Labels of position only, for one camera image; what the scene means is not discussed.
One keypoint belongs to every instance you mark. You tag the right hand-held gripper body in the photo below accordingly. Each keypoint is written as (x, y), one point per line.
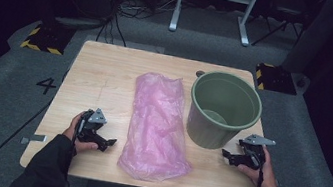
(253, 152)

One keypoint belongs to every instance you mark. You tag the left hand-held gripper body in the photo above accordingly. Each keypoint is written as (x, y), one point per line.
(89, 133)

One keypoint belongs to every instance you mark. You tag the green plastic bucket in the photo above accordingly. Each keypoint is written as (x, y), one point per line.
(206, 130)

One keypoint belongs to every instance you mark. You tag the pink plastic bag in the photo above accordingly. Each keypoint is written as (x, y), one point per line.
(158, 122)

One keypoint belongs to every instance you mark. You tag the person's left hand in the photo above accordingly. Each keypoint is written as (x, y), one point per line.
(70, 129)

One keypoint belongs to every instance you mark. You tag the person's right hand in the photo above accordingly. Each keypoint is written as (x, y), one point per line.
(269, 179)

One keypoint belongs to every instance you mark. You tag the black yellow striped floor plate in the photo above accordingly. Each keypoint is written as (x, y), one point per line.
(276, 79)
(46, 39)

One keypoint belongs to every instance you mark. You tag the grey stand base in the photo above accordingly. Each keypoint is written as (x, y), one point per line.
(79, 22)

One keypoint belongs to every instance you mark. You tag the black tripod stand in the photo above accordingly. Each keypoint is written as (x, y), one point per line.
(279, 27)

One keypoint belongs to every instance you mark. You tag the grey curtain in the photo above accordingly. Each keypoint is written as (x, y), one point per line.
(319, 33)

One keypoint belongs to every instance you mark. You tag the grey metal bracket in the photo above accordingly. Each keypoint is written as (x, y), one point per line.
(34, 138)

